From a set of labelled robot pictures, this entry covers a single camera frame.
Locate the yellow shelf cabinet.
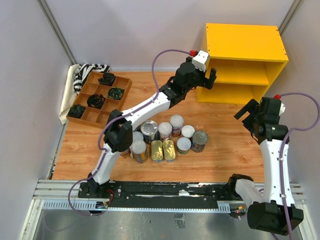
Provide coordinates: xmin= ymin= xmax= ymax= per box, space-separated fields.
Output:
xmin=196 ymin=23 xmax=289 ymax=105

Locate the red white can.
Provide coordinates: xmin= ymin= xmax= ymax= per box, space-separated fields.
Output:
xmin=158 ymin=122 xmax=172 ymax=141
xmin=170 ymin=114 xmax=184 ymax=137

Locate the blue yellow can white lid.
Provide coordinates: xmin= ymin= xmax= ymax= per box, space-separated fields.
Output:
xmin=131 ymin=140 xmax=148 ymax=164

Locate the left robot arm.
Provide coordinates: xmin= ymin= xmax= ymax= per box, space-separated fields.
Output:
xmin=87 ymin=54 xmax=217 ymax=198

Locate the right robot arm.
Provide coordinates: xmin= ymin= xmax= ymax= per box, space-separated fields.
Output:
xmin=226 ymin=97 xmax=304 ymax=236

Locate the gold rectangular tin left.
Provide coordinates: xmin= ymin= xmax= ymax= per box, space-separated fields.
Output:
xmin=150 ymin=140 xmax=164 ymax=163

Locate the gold rectangular tin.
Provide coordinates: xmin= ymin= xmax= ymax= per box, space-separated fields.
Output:
xmin=150 ymin=140 xmax=164 ymax=163
xmin=162 ymin=139 xmax=176 ymax=163

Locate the gold rectangular tin right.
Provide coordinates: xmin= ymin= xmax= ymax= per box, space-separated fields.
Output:
xmin=162 ymin=139 xmax=176 ymax=163

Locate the rolled green belt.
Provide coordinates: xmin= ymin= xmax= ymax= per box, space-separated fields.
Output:
xmin=107 ymin=87 xmax=125 ymax=101

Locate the rolled black belt top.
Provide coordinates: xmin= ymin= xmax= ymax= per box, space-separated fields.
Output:
xmin=98 ymin=72 xmax=116 ymax=86

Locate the rolled black belt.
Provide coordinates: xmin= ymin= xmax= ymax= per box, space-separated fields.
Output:
xmin=98 ymin=72 xmax=116 ymax=86
xmin=87 ymin=94 xmax=106 ymax=109

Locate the rolled black belt middle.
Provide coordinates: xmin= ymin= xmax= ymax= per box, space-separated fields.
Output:
xmin=87 ymin=94 xmax=106 ymax=109

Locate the wooden divided tray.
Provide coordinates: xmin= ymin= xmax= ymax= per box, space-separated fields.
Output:
xmin=66 ymin=72 xmax=132 ymax=129

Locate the striped cloth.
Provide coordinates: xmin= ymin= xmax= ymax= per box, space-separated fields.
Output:
xmin=73 ymin=63 xmax=111 ymax=95

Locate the rolled dark belt bottom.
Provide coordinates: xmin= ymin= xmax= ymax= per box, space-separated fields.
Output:
xmin=67 ymin=104 xmax=86 ymax=119

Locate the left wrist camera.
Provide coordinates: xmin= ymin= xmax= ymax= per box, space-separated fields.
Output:
xmin=189 ymin=50 xmax=210 ymax=73

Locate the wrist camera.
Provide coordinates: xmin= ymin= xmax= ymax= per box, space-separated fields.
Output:
xmin=189 ymin=50 xmax=210 ymax=73
xmin=273 ymin=94 xmax=286 ymax=116

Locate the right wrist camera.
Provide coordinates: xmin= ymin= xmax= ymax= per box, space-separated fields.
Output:
xmin=273 ymin=94 xmax=286 ymax=116

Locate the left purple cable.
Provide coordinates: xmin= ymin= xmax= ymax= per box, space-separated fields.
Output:
xmin=67 ymin=49 xmax=192 ymax=217

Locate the purple cable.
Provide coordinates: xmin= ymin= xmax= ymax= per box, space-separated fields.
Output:
xmin=67 ymin=49 xmax=192 ymax=217
xmin=271 ymin=91 xmax=320 ymax=240

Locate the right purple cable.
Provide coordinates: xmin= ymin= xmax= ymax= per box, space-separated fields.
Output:
xmin=271 ymin=91 xmax=320 ymax=240

